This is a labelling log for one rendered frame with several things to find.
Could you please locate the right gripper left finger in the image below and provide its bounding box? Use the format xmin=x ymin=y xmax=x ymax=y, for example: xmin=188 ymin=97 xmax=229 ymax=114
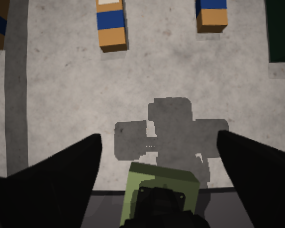
xmin=0 ymin=133 xmax=102 ymax=228

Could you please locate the brown rectangular pack with blue band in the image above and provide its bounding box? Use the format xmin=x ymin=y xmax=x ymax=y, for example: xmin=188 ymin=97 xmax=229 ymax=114
xmin=96 ymin=0 xmax=127 ymax=53

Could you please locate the cream welding electrode pack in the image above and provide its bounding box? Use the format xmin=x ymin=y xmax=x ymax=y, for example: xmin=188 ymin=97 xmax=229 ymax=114
xmin=195 ymin=0 xmax=228 ymax=33

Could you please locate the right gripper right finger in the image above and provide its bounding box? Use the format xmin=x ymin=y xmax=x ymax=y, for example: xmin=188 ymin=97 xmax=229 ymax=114
xmin=216 ymin=130 xmax=285 ymax=228

